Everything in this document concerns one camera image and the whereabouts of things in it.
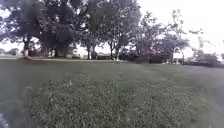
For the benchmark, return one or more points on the green grass lawn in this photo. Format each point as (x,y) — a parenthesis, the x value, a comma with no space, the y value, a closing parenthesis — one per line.
(110,96)

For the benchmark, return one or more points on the pale paved path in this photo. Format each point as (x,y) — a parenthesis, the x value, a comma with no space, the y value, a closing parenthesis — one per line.
(66,59)

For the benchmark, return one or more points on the group of large trees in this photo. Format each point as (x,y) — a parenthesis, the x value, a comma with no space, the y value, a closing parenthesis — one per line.
(56,36)

